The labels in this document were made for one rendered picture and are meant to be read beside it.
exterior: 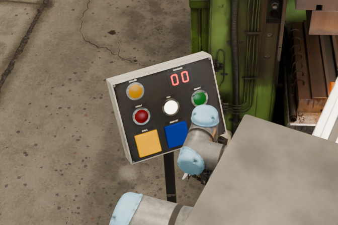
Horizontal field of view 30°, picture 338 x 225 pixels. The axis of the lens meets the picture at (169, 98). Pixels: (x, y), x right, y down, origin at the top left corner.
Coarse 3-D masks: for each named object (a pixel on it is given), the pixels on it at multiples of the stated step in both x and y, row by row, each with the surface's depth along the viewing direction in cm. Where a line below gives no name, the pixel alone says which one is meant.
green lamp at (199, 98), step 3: (198, 93) 204; (201, 93) 204; (195, 96) 204; (198, 96) 204; (201, 96) 204; (204, 96) 205; (195, 99) 204; (198, 99) 204; (201, 99) 205; (204, 99) 205; (195, 102) 204; (198, 102) 205; (201, 102) 205; (204, 102) 205
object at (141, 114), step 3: (138, 111) 200; (141, 111) 200; (144, 111) 200; (135, 114) 199; (138, 114) 200; (141, 114) 200; (144, 114) 200; (147, 114) 201; (135, 117) 200; (138, 117) 200; (141, 117) 200; (144, 117) 200; (147, 117) 201; (138, 120) 200; (141, 120) 200; (144, 120) 201
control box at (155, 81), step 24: (144, 72) 199; (168, 72) 200; (192, 72) 202; (120, 96) 197; (144, 96) 199; (168, 96) 202; (192, 96) 204; (216, 96) 206; (120, 120) 199; (168, 120) 203
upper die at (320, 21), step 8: (320, 8) 191; (312, 16) 191; (320, 16) 191; (328, 16) 191; (336, 16) 191; (312, 24) 194; (320, 24) 193; (328, 24) 193; (336, 24) 193; (312, 32) 196; (320, 32) 196; (328, 32) 195; (336, 32) 195
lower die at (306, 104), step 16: (304, 32) 242; (304, 48) 236; (320, 48) 234; (336, 48) 233; (304, 64) 230; (320, 64) 228; (336, 64) 226; (304, 80) 224; (320, 80) 222; (304, 96) 218; (320, 96) 217
